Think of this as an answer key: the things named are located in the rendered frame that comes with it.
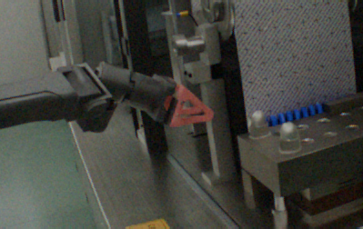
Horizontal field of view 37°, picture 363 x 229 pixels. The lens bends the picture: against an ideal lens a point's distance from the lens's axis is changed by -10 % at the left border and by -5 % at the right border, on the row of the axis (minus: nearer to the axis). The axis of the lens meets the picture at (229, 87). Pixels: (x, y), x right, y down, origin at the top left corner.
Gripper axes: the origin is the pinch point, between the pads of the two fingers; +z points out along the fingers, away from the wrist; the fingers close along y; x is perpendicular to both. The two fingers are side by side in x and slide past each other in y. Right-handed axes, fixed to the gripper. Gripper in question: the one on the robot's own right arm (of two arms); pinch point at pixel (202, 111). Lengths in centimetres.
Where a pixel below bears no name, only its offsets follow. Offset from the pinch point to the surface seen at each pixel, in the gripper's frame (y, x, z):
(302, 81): -0.1, 10.6, 16.4
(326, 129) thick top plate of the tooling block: 12.2, 4.4, 17.1
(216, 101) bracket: -8.2, 1.7, 5.1
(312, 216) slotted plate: 18.4, -9.4, 16.9
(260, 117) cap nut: 7.8, 2.7, 6.8
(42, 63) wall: -557, -66, 5
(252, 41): 0.0, 14.2, 4.3
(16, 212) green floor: -236, -122, -5
